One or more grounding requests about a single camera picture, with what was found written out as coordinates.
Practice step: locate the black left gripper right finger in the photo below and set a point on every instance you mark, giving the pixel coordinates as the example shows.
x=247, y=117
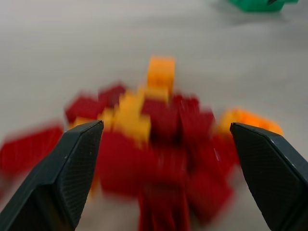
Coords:
x=274, y=173

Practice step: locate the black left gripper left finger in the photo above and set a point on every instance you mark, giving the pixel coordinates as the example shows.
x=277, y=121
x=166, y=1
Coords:
x=53, y=178

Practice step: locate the orange toy block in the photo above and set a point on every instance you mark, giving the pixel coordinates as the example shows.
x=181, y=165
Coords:
x=250, y=120

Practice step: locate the large red toy block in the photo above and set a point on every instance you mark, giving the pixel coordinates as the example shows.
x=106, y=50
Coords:
x=122, y=163

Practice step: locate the small yellow toy block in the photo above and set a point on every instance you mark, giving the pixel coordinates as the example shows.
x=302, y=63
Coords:
x=106, y=118

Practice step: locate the dark red toy block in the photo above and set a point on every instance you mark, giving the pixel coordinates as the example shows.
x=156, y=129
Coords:
x=111, y=93

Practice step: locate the orange-yellow toy block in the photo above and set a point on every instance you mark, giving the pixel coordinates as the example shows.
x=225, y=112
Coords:
x=160, y=72

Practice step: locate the teal plastic bin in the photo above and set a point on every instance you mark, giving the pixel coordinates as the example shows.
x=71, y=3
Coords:
x=255, y=5

